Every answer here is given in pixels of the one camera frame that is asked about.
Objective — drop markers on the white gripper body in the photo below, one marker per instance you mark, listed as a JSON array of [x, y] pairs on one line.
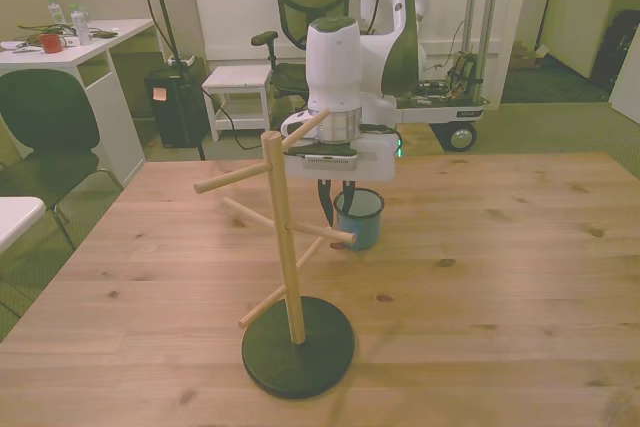
[[375, 162]]

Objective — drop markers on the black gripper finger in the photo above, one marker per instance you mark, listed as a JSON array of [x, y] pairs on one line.
[[349, 194], [326, 202]]

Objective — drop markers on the blue enamel mug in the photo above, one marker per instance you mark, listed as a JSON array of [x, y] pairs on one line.
[[367, 232]]

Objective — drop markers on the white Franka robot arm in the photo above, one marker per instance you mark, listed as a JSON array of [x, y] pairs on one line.
[[332, 62]]

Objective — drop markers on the wooden mug tree black base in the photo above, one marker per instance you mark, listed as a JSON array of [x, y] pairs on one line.
[[320, 362]]

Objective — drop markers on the red mug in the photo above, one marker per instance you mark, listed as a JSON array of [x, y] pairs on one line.
[[50, 43]]

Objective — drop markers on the white wheeled robot cart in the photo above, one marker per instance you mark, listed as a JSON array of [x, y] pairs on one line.
[[440, 114]]

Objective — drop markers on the small white stool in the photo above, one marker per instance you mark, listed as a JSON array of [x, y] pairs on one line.
[[237, 77]]

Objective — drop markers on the black mesh office chair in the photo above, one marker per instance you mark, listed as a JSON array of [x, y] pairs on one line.
[[300, 7]]

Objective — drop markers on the black computer tower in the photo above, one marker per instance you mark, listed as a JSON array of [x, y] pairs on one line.
[[175, 117]]

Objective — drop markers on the cardboard box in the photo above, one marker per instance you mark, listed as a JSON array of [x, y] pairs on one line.
[[525, 54]]

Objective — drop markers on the orange sticky note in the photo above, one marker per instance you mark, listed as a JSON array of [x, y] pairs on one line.
[[160, 94]]

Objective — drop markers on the white power adapter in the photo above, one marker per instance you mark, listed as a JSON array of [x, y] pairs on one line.
[[181, 60]]

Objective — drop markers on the black bag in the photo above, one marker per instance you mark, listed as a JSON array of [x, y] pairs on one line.
[[620, 47]]

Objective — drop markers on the small black desk device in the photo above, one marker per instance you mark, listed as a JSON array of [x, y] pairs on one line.
[[104, 34]]

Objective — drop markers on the dark plastic chair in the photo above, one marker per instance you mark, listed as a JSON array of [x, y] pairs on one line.
[[45, 112]]

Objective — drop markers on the white desk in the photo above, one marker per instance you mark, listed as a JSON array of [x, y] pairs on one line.
[[60, 58]]

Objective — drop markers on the plastic bottle green label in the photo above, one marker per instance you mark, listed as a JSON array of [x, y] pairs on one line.
[[56, 13]]

